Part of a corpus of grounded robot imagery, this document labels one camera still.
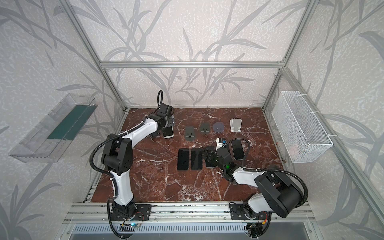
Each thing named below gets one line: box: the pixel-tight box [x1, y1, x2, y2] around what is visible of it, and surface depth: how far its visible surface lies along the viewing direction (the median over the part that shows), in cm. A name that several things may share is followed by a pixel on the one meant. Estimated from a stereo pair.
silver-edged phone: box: [204, 146, 218, 168], surface depth 80 cm
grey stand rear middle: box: [200, 122, 210, 135], surface depth 111 cm
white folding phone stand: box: [229, 118, 242, 133], surface depth 107 cm
